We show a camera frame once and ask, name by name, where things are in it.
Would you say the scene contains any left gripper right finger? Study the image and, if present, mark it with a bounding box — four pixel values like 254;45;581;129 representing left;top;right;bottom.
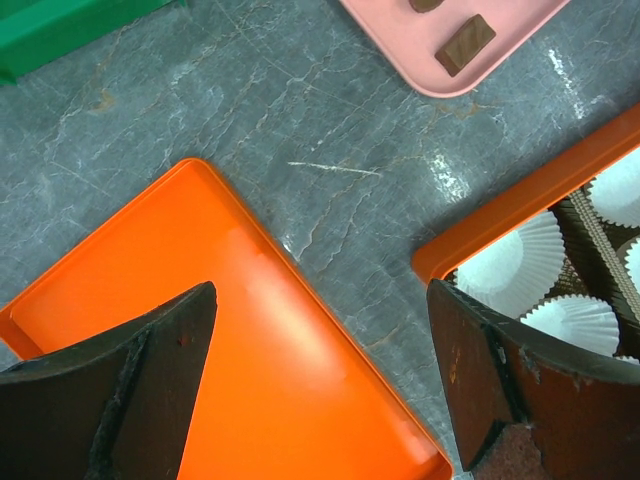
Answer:
427;279;639;479

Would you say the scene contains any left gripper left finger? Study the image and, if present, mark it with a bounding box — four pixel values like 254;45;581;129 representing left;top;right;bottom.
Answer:
1;282;217;479

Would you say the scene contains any orange chocolate box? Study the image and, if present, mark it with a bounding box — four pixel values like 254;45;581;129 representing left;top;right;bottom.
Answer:
411;102;640;366

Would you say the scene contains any brown rectangular chocolate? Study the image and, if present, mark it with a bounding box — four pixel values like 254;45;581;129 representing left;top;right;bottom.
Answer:
435;14;496;77

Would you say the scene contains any dark round chocolate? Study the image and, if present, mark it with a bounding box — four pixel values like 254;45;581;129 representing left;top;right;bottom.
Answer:
409;0;443;14

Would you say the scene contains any white paper cup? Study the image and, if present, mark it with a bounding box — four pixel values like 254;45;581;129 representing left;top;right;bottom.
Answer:
617;236;640;290
613;356;640;366
454;210;565;318
520;295;620;357
587;148;640;228

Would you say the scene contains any orange box lid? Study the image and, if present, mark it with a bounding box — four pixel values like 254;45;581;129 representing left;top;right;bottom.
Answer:
1;158;453;479

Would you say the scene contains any green plastic bin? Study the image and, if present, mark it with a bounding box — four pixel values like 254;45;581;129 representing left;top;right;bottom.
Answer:
1;0;168;85

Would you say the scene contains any pink tray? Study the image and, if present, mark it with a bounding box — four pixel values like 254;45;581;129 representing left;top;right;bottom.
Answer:
341;0;566;98

